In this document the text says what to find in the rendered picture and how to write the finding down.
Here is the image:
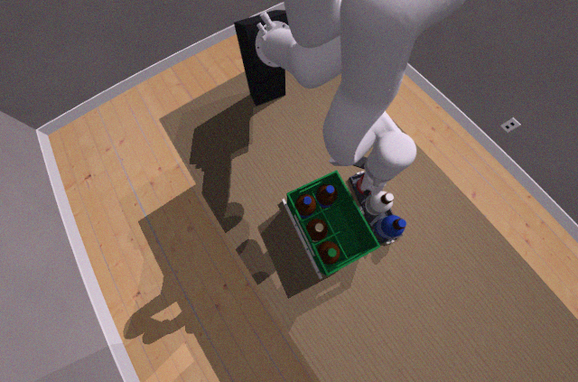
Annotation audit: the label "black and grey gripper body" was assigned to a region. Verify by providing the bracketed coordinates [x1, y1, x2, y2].
[360, 169, 387, 195]

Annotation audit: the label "red bottle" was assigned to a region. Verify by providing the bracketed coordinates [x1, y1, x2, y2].
[357, 173, 365, 194]

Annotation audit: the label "brown bottle with green cap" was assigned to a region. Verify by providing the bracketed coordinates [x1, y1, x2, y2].
[316, 241, 340, 265]

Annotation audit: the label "brown bottle with beige cap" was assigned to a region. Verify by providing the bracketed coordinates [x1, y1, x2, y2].
[306, 219, 328, 242]

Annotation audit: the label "green crate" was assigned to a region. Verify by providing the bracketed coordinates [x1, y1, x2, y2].
[287, 177, 380, 276]

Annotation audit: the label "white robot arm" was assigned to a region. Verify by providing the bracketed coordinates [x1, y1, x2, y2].
[256, 0, 465, 187]

